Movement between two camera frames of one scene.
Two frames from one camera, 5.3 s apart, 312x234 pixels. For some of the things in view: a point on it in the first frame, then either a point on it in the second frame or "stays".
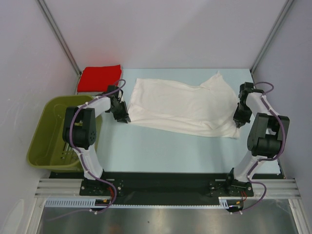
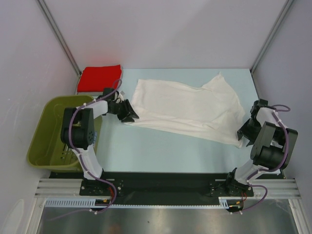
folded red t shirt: (97, 79) stays
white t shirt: (207, 110) stays
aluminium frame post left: (59, 36) stays
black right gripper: (238, 117) -> (252, 137)
